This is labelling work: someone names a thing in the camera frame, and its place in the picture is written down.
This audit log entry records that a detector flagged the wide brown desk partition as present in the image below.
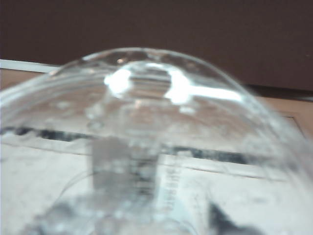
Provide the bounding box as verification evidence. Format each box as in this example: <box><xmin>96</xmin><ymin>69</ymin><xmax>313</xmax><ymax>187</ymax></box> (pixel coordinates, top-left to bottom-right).
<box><xmin>0</xmin><ymin>0</ymin><xmax>313</xmax><ymax>92</ymax></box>

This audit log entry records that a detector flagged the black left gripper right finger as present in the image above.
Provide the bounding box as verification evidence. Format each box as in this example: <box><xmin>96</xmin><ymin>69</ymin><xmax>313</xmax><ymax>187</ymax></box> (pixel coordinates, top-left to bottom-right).
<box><xmin>209</xmin><ymin>201</ymin><xmax>248</xmax><ymax>235</ymax></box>

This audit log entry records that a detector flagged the clear cup with faded logo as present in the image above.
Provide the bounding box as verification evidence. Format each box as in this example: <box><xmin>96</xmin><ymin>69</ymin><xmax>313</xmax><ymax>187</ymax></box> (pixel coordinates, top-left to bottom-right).
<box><xmin>0</xmin><ymin>47</ymin><xmax>313</xmax><ymax>235</ymax></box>

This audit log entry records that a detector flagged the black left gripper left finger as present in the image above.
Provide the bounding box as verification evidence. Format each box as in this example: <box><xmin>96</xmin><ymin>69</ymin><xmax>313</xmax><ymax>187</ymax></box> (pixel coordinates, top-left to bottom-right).
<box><xmin>29</xmin><ymin>201</ymin><xmax>82</xmax><ymax>235</ymax></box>

